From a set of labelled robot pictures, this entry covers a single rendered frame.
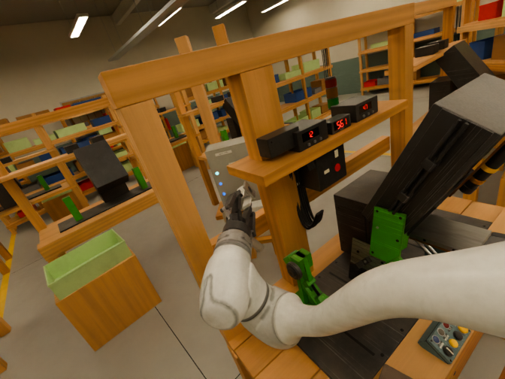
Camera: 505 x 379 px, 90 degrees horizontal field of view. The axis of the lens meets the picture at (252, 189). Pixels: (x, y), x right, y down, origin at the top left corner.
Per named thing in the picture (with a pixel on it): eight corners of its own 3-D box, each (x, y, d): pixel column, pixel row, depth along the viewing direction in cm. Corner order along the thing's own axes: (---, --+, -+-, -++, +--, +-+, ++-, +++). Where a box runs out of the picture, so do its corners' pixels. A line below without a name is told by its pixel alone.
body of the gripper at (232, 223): (257, 244, 65) (258, 222, 73) (235, 223, 62) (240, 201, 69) (234, 256, 68) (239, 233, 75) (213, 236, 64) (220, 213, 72)
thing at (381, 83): (467, 84, 694) (476, -15, 601) (355, 96, 933) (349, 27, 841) (472, 80, 722) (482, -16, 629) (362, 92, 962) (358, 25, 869)
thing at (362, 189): (406, 233, 132) (406, 174, 118) (373, 266, 119) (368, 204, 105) (373, 222, 147) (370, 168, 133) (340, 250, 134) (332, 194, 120)
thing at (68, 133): (144, 176, 704) (104, 92, 611) (13, 236, 547) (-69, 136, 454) (138, 174, 744) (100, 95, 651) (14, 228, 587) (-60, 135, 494)
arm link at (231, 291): (200, 253, 60) (235, 284, 65) (178, 316, 47) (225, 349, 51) (234, 234, 56) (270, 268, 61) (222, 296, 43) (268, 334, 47)
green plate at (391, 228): (408, 259, 99) (416, 209, 93) (397, 267, 95) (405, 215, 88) (380, 248, 108) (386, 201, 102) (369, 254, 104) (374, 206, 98)
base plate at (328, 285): (492, 225, 125) (492, 222, 124) (355, 404, 77) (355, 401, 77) (403, 203, 159) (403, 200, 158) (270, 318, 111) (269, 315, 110)
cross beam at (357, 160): (390, 149, 161) (389, 135, 157) (215, 265, 105) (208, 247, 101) (382, 148, 165) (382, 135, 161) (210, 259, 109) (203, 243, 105)
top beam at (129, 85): (414, 22, 131) (415, 1, 127) (117, 109, 66) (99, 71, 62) (397, 27, 138) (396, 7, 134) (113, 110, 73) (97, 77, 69)
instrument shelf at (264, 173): (408, 107, 123) (408, 98, 121) (265, 187, 84) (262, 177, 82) (361, 109, 143) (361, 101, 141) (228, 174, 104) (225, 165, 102)
